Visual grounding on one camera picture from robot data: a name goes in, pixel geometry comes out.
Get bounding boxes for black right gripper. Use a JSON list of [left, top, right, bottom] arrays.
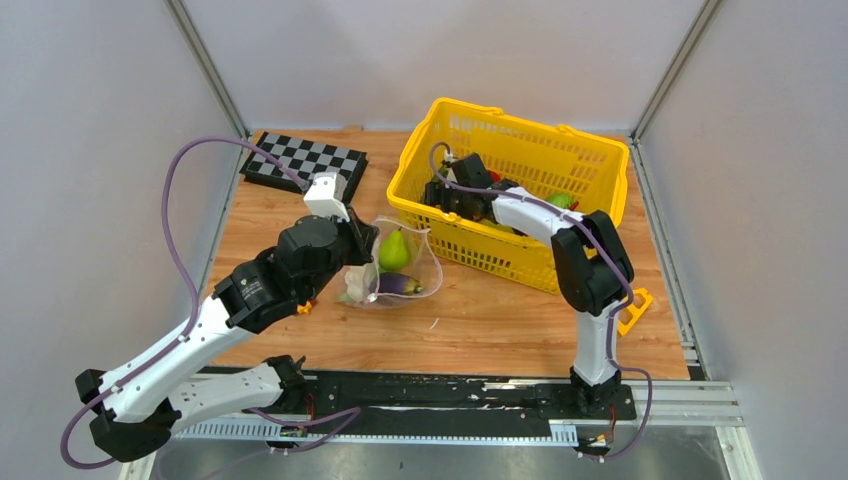
[[420, 183, 473, 232]]

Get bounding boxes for white green toy cauliflower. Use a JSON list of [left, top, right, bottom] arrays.
[[336, 266, 369, 305]]

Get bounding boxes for green toy pear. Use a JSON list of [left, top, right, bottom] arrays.
[[378, 229, 412, 272]]

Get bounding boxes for purple toy eggplant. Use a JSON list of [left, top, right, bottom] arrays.
[[378, 272, 424, 296]]

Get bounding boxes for clear zip top bag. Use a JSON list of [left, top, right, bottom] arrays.
[[335, 216, 443, 309]]

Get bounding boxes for yellow plastic basket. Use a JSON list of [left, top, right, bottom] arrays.
[[386, 97, 629, 294]]

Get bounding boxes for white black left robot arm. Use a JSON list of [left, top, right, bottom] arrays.
[[75, 208, 379, 462]]

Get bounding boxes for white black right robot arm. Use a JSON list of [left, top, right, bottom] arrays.
[[423, 180, 634, 418]]

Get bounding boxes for yellow red toy block car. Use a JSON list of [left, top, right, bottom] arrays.
[[296, 300, 316, 315]]

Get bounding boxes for black white checkerboard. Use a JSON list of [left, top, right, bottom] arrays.
[[240, 131, 368, 203]]

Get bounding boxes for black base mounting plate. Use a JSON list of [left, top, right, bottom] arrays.
[[264, 370, 637, 438]]

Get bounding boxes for yellow triangular plastic piece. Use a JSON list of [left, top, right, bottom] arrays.
[[617, 288, 654, 337]]

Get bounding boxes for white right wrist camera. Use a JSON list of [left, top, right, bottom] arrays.
[[447, 153, 495, 189]]

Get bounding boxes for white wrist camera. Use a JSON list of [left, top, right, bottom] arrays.
[[447, 153, 495, 189], [303, 172, 350, 222]]

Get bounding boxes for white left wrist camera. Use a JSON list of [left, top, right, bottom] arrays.
[[303, 172, 350, 222]]

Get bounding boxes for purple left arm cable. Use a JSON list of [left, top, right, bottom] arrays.
[[59, 136, 362, 480]]

